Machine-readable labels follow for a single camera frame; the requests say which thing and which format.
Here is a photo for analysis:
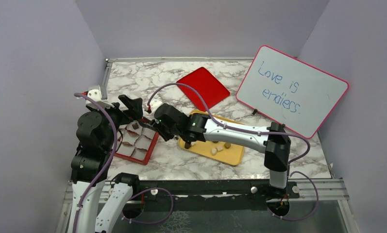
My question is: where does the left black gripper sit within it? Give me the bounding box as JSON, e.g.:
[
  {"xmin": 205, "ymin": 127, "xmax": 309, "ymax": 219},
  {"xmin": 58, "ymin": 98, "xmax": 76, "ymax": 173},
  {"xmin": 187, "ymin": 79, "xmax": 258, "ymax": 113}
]
[{"xmin": 91, "ymin": 94, "xmax": 143, "ymax": 150}]

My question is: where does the dark square chocolate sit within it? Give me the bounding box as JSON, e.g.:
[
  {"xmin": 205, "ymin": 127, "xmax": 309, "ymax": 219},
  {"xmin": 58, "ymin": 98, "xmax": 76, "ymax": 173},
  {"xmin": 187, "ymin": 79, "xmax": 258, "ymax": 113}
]
[{"xmin": 131, "ymin": 122, "xmax": 139, "ymax": 130}]

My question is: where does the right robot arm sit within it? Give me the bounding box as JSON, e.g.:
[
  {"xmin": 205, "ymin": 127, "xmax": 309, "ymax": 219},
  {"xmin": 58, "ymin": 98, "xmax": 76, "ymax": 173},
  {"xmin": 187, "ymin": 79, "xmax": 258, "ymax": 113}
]
[{"xmin": 148, "ymin": 103, "xmax": 291, "ymax": 198}]

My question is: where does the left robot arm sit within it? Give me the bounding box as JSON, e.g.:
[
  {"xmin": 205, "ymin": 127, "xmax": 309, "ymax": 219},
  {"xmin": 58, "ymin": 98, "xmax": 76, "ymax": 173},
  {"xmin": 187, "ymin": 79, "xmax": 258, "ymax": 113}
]
[{"xmin": 67, "ymin": 95, "xmax": 143, "ymax": 233}]

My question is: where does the red compartment box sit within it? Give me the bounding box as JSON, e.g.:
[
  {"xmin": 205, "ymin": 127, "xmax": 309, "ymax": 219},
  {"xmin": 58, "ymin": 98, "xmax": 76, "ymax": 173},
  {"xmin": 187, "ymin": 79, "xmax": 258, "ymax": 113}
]
[{"xmin": 115, "ymin": 121, "xmax": 159, "ymax": 166}]

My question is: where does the red box lid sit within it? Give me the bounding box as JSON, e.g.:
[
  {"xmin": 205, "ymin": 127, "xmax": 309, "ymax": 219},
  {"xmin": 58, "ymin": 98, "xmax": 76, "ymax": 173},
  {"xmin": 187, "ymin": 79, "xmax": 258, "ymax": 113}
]
[{"xmin": 177, "ymin": 67, "xmax": 230, "ymax": 109}]

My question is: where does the yellow plastic tray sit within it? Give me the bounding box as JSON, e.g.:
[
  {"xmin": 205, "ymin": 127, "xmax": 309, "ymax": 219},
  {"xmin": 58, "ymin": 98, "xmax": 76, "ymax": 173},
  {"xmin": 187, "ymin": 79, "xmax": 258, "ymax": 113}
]
[{"xmin": 178, "ymin": 110, "xmax": 246, "ymax": 166}]

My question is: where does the pink framed whiteboard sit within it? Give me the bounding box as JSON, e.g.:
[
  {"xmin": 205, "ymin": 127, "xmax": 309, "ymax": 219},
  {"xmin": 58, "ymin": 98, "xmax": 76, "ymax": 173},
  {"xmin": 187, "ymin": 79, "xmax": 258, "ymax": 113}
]
[{"xmin": 236, "ymin": 45, "xmax": 350, "ymax": 138}]

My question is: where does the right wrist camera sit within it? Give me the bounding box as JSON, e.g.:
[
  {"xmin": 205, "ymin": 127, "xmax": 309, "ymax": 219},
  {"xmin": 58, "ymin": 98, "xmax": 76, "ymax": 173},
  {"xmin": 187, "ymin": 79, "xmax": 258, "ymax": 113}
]
[{"xmin": 145, "ymin": 99, "xmax": 163, "ymax": 114}]

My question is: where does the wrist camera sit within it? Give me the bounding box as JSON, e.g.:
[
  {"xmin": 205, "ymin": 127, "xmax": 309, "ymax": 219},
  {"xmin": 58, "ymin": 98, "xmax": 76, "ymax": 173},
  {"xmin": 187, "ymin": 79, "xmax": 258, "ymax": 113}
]
[
  {"xmin": 145, "ymin": 99, "xmax": 163, "ymax": 114},
  {"xmin": 83, "ymin": 85, "xmax": 114, "ymax": 109}
]

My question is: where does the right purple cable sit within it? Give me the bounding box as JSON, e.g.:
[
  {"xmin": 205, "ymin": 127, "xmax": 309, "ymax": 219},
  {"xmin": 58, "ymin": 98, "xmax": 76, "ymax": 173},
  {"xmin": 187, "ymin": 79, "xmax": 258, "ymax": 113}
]
[{"xmin": 146, "ymin": 83, "xmax": 320, "ymax": 222}]

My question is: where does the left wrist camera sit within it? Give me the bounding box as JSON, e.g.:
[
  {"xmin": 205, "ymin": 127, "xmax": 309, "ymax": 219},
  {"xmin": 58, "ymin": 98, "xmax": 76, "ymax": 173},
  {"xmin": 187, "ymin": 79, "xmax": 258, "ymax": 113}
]
[{"xmin": 83, "ymin": 85, "xmax": 114, "ymax": 109}]

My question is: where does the black mounting rail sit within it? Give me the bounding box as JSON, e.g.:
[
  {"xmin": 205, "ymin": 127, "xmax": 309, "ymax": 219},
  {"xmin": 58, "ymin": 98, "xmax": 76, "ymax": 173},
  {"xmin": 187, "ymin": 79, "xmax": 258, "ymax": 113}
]
[{"xmin": 122, "ymin": 179, "xmax": 299, "ymax": 215}]

